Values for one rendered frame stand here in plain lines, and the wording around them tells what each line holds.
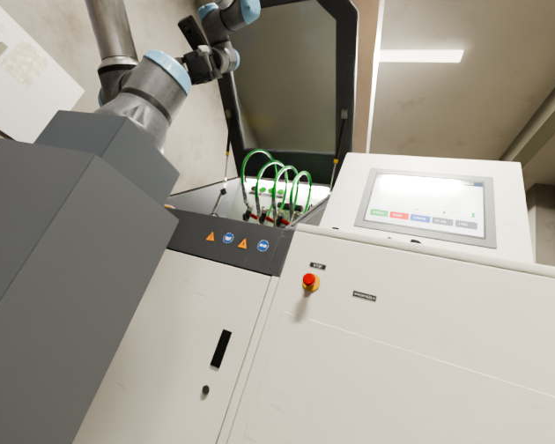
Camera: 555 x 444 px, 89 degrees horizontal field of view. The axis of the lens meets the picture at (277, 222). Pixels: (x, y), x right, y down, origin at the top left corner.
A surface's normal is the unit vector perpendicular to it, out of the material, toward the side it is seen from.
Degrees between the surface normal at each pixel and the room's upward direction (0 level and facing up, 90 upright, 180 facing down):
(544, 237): 90
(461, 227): 76
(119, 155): 90
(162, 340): 90
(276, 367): 90
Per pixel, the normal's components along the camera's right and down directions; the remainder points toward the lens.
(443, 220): -0.22, -0.63
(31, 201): -0.22, -0.41
